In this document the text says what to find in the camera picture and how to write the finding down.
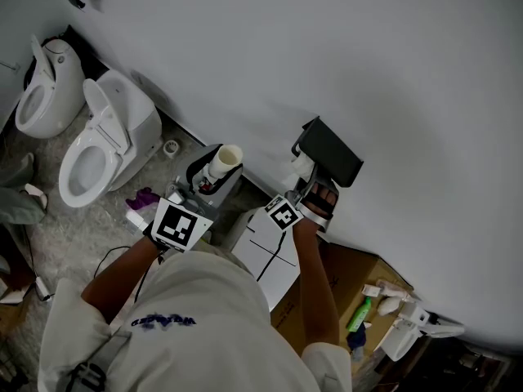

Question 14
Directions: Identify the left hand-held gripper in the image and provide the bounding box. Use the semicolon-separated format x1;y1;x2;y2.
149;143;245;254

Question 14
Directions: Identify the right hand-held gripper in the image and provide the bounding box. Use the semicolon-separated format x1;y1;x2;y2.
263;176;341;234

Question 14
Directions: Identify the white toilet paper roll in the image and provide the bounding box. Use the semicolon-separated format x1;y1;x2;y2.
281;149;316;188

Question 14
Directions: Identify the person's left forearm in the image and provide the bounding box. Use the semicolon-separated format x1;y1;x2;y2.
80;234;164;325

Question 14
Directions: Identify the person's right forearm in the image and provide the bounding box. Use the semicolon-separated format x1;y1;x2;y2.
292;218;341;357

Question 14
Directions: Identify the white smart toilet closed lid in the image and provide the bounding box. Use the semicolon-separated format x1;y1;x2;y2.
230;208;303;312

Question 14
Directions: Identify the black wall paper holder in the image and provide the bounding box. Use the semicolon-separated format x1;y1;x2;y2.
290;115;364;189

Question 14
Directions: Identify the white toilet with raised lid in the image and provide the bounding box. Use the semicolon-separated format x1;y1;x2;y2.
58;69;163;209

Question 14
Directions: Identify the white toilet with control box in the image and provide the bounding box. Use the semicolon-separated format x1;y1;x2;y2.
382;302;467;363

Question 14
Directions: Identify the white egg-shaped toilet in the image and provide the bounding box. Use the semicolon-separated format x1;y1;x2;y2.
15;34;87;140

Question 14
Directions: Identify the person's right hand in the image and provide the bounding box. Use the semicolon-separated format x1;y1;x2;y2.
304;185;340;221

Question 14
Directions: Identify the purple cloth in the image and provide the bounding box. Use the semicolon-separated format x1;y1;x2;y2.
125;187;161;212

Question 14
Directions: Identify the large brown cardboard box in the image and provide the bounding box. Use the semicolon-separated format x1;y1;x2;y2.
269;241;416;359

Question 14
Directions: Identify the person's white shirt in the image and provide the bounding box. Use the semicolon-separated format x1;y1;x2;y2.
37;251;352;392

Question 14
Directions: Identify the green plastic bottle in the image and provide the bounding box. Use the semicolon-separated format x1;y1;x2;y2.
346;296;373;333

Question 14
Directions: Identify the pale pink tube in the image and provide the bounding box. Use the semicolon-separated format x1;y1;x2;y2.
375;278;413;301

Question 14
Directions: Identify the white fluffy bundle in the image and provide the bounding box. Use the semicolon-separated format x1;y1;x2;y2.
376;296;400;317

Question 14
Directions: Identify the dark blue cloth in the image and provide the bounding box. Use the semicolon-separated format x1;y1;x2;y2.
346;320;369;353

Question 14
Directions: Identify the white power adapter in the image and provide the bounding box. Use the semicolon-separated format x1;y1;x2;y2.
34;275;54;301

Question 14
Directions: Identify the black cable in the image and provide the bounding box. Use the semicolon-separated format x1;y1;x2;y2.
93;245;164;301
256;230;287;283

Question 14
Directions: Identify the grey harness strap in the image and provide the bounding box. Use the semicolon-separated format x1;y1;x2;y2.
65;328;132;392

